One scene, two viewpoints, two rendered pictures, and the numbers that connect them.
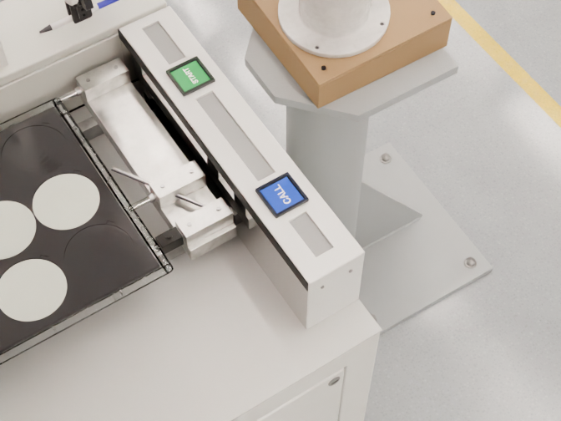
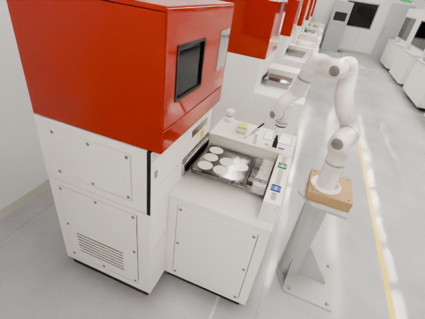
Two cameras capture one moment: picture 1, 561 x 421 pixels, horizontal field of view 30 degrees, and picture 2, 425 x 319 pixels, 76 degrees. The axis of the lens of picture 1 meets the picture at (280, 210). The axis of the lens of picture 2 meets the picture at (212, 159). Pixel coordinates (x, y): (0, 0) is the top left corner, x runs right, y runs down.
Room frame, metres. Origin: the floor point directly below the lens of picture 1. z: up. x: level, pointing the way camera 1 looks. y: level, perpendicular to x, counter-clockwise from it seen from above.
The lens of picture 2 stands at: (-0.31, -0.70, 1.91)
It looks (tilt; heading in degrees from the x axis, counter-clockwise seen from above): 33 degrees down; 49
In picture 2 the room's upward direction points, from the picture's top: 9 degrees clockwise
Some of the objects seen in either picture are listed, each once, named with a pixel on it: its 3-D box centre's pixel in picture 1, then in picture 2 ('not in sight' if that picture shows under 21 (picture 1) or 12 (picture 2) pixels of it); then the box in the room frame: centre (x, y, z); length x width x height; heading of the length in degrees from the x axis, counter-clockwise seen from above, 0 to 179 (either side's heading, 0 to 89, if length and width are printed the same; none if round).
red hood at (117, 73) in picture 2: not in sight; (140, 55); (0.34, 0.76, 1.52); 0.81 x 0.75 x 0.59; 33
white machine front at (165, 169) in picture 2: not in sight; (184, 149); (0.51, 0.50, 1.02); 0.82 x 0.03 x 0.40; 33
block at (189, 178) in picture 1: (177, 184); (261, 179); (0.89, 0.16, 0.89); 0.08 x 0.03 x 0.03; 123
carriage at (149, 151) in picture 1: (154, 159); (263, 176); (0.95, 0.20, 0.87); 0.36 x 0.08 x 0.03; 33
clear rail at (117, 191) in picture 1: (109, 180); (251, 170); (0.89, 0.26, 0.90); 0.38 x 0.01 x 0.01; 33
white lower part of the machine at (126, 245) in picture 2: not in sight; (138, 205); (0.33, 0.78, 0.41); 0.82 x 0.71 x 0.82; 33
